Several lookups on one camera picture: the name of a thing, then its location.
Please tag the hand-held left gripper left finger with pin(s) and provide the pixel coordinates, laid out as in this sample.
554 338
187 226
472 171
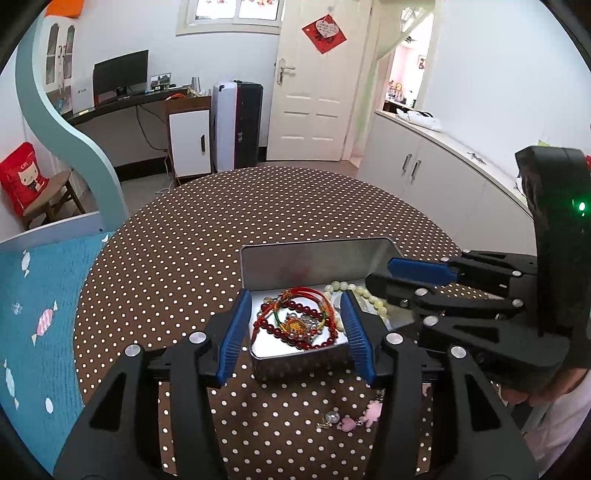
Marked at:
235 337

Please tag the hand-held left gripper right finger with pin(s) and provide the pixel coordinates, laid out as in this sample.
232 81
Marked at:
358 337

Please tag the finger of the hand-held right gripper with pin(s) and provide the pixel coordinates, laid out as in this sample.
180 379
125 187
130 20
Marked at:
461 309
415 270

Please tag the rectangular metal tin box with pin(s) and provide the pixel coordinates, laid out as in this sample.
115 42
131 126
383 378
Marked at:
300 364

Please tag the person's right hand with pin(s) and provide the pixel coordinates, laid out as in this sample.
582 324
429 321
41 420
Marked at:
521 398

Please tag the long white sideboard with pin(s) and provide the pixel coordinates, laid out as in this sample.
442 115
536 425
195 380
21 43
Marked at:
443 184

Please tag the round polka-dot table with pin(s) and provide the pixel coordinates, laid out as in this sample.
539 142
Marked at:
161 277

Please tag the bunch of keys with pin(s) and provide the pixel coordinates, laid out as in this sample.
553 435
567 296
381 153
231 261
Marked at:
475 157

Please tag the white folded cloth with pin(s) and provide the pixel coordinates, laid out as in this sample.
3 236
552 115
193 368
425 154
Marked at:
418 119

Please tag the shelf with figurines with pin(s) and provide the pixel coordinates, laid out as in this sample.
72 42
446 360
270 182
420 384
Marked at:
399 98

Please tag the teal candy print blanket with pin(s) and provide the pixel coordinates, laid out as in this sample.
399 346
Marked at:
37 295

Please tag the white mesh door curtain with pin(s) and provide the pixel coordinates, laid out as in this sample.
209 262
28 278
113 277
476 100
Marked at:
383 69

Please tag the white panel door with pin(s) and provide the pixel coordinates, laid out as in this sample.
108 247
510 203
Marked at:
314 92

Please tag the small white door cabinet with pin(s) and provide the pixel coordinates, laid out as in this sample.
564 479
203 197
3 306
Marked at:
184 138

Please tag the white air purifier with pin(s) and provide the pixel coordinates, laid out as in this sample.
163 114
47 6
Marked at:
225 129

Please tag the black suitcase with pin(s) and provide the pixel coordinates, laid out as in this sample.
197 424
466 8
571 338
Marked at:
249 124

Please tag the small wooden chair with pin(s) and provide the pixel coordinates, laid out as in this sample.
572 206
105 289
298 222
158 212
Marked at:
55 184

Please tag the red diamond door decoration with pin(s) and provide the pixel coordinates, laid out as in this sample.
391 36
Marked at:
324 34

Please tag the dark curved desk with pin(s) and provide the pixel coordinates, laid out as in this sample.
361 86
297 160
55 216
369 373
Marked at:
115 104

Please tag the red cartoon print bag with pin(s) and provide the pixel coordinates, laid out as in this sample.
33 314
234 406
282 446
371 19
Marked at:
23 177

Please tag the white device box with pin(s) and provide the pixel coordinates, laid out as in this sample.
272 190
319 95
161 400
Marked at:
83 98

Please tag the black computer monitor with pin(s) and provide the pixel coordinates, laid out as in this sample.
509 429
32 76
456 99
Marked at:
121 71

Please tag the white framed window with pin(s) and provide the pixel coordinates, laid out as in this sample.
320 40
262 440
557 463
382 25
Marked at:
231 21

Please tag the white glass door cabinet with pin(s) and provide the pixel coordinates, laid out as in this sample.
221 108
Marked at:
59 50

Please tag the orange box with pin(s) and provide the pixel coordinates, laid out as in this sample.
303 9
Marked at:
64 7

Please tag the pale teal bunk bed frame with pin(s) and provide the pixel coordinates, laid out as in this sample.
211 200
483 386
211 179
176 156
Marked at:
69 134

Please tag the small photo frame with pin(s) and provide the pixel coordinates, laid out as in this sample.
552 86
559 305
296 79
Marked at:
160 81

